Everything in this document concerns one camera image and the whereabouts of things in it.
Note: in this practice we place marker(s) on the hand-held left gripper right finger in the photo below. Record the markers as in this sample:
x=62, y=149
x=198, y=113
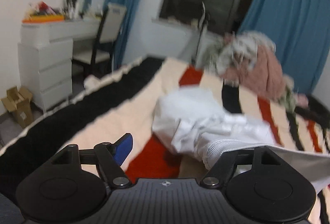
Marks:
x=226, y=162

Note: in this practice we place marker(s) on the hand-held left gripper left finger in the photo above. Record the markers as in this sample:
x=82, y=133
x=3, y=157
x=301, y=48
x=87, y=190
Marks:
x=124, y=149

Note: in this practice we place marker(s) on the white garment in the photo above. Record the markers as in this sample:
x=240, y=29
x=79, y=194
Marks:
x=206, y=120

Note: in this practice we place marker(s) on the striped blanket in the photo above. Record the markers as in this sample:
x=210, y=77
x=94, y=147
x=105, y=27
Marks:
x=116, y=120

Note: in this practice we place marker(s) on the green patterned garment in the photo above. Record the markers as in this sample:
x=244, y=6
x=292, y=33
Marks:
x=290, y=97

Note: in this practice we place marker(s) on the pink garment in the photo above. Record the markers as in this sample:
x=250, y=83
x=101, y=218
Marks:
x=268, y=71

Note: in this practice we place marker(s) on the grey patterned fluffy garment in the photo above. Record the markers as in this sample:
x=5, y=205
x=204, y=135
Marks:
x=239, y=51

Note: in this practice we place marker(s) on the cardboard box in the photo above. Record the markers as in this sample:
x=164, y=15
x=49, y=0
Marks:
x=19, y=107

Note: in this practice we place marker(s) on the white dresser with drawers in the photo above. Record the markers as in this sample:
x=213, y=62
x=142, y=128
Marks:
x=49, y=64

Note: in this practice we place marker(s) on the black and white chair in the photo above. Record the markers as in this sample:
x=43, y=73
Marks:
x=110, y=25

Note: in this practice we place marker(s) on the black stand pole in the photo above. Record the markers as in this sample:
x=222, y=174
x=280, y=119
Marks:
x=202, y=27

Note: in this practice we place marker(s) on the blue curtain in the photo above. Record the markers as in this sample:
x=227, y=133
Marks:
x=129, y=7
x=291, y=22

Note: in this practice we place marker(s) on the orange tray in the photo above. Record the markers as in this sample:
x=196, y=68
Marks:
x=43, y=18

